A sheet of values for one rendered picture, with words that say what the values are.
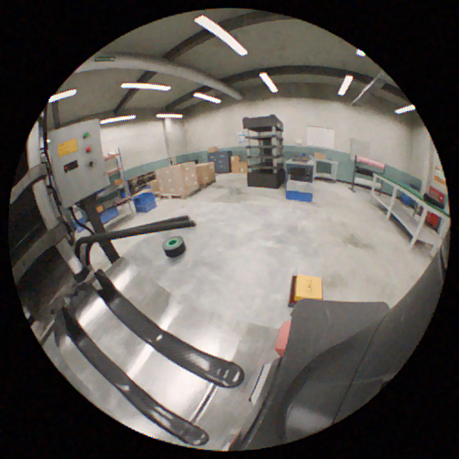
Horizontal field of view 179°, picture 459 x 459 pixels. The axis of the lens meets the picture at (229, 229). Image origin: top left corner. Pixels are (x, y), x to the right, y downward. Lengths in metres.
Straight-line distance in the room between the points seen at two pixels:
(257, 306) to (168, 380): 0.23
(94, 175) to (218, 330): 0.82
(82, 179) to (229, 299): 0.80
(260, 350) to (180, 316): 0.13
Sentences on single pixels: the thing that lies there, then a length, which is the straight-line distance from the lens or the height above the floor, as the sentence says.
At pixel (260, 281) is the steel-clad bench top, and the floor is 0.80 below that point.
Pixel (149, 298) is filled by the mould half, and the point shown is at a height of 0.90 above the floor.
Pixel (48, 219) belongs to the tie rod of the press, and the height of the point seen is 1.08.
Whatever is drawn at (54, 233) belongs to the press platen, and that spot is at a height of 1.03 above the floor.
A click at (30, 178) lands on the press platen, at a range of 0.69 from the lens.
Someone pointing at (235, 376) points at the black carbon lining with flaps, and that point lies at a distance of 0.21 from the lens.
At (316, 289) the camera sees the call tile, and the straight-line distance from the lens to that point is 0.33.
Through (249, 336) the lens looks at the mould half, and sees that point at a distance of 0.21.
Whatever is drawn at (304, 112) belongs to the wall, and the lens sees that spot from 6.63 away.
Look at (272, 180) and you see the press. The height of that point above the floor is 0.23.
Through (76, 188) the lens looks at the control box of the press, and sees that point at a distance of 0.82.
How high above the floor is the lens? 1.09
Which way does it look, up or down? 32 degrees down
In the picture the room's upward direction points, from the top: 7 degrees counter-clockwise
